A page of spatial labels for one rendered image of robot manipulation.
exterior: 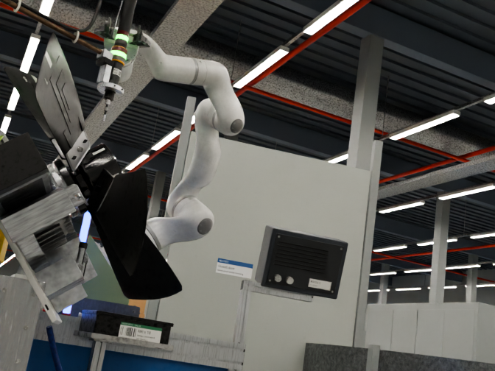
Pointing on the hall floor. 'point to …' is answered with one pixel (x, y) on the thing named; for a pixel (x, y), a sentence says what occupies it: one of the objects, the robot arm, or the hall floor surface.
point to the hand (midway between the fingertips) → (124, 27)
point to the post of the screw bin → (96, 356)
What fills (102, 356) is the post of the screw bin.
